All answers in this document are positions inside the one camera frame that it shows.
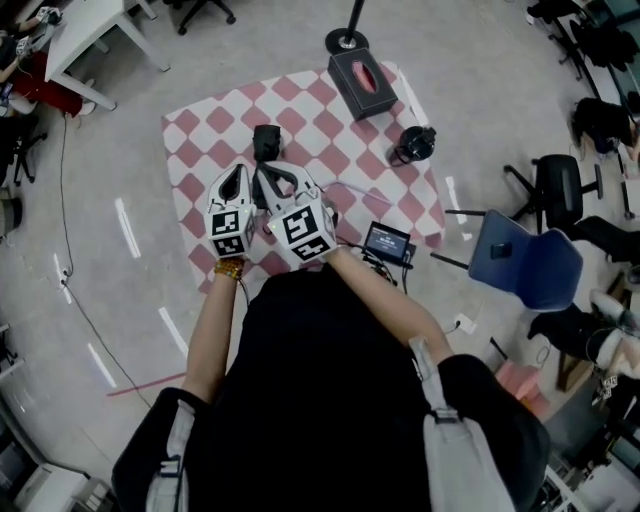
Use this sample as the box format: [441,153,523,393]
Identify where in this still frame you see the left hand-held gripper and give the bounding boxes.
[203,163,258,259]

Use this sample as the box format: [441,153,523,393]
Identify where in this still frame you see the light purple cable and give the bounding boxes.
[318,180,392,207]

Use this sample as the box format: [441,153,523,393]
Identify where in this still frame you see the grey left shoulder strap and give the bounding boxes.
[143,398,197,512]

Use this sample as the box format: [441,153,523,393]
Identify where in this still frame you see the black office chair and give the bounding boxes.
[573,214,640,265]
[502,153,605,232]
[0,113,50,190]
[524,0,640,97]

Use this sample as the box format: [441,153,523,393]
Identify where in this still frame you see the white storage boxes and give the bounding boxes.
[13,461,117,512]

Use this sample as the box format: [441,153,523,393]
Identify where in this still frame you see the amber bead bracelet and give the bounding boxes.
[213,256,247,280]

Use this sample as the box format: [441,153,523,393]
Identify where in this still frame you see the pink checkered cloth-covered table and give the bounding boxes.
[160,60,447,296]

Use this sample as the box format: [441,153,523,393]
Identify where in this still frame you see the grey right shoulder strap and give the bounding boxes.
[407,335,507,512]

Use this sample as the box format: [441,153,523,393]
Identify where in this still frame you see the white power socket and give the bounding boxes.
[451,311,480,337]

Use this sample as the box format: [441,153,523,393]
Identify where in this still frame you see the brown cardboard box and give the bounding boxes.
[555,351,595,394]

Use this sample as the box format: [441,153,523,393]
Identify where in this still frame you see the person's right forearm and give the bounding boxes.
[327,246,455,365]

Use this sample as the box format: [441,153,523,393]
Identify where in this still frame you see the black monitor cables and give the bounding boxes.
[358,248,416,296]

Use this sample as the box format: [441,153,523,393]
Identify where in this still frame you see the grey shoulder strap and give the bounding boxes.
[143,398,197,512]
[407,335,507,512]

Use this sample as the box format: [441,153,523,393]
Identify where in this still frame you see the black chair base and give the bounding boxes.
[163,0,238,37]

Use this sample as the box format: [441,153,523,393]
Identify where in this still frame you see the person's black clothing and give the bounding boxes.
[110,263,552,512]

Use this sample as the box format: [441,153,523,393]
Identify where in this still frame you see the black jug with handle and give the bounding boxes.
[388,125,438,168]

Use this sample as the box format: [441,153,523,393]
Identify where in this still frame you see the blue plastic chair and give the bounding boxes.
[429,207,585,313]

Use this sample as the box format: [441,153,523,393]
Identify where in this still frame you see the white desk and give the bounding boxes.
[43,0,172,113]

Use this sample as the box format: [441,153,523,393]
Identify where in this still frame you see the small black monitor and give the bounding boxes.
[361,220,418,268]

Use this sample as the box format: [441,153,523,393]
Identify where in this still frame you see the pink boxes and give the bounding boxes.
[493,358,552,417]

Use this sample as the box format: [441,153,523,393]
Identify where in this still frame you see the black umbrella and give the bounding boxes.
[251,123,297,201]

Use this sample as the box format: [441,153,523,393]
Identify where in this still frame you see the black tissue box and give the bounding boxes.
[326,47,400,123]

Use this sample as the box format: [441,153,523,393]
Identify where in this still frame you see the long black floor cable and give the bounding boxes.
[57,111,153,410]

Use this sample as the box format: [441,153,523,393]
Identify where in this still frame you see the pink tissue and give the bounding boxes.
[351,59,380,95]

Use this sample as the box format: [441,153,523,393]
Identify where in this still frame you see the black pole stand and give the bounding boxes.
[324,0,371,56]

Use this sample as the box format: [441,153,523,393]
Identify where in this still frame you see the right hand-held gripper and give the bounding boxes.
[252,160,340,264]

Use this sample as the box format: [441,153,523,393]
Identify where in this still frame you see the person's left forearm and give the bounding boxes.
[178,257,247,404]

